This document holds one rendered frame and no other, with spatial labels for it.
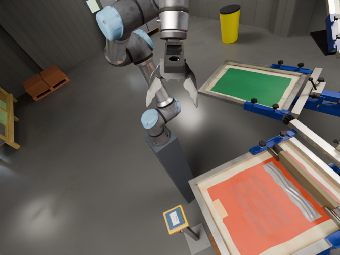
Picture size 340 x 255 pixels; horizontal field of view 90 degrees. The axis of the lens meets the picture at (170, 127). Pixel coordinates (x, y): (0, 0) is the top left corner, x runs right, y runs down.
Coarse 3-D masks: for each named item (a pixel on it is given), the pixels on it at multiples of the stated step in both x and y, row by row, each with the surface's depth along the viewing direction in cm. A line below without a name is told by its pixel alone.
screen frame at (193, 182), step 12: (300, 144) 111; (240, 156) 117; (252, 156) 116; (312, 156) 105; (216, 168) 116; (228, 168) 116; (324, 168) 99; (192, 180) 115; (204, 180) 115; (336, 180) 94; (204, 204) 104; (204, 216) 100; (216, 228) 95; (216, 240) 91; (324, 240) 80; (228, 252) 87; (300, 252) 80; (312, 252) 79
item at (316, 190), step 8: (280, 152) 105; (280, 160) 108; (288, 160) 100; (288, 168) 103; (296, 168) 96; (296, 176) 99; (304, 176) 93; (304, 184) 96; (312, 184) 90; (312, 192) 92; (320, 192) 87; (320, 200) 89; (328, 200) 84
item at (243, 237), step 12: (300, 192) 98; (288, 204) 96; (312, 204) 93; (240, 216) 98; (288, 216) 92; (300, 216) 91; (324, 216) 88; (336, 216) 87; (228, 228) 96; (240, 228) 95; (288, 228) 89; (300, 228) 88; (240, 240) 91; (252, 240) 90; (264, 240) 89; (276, 240) 87; (288, 240) 86; (240, 252) 88; (252, 252) 87
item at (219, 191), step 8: (288, 152) 113; (272, 160) 113; (296, 160) 109; (248, 168) 114; (256, 168) 112; (280, 168) 109; (304, 168) 105; (232, 176) 114; (240, 176) 112; (248, 176) 111; (264, 176) 108; (288, 176) 105; (312, 176) 101; (216, 184) 113; (224, 184) 112; (232, 184) 110; (264, 184) 105; (272, 184) 104; (208, 192) 111; (216, 192) 110; (224, 192) 109; (272, 192) 101; (224, 200) 106; (232, 200) 104; (232, 208) 102
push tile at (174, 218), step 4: (176, 208) 109; (168, 212) 108; (172, 212) 108; (176, 212) 107; (180, 212) 107; (168, 216) 107; (172, 216) 107; (176, 216) 106; (180, 216) 105; (168, 220) 106; (172, 220) 105; (176, 220) 104; (180, 220) 104; (168, 224) 104; (172, 224) 104; (176, 224) 103; (180, 224) 103; (172, 228) 102
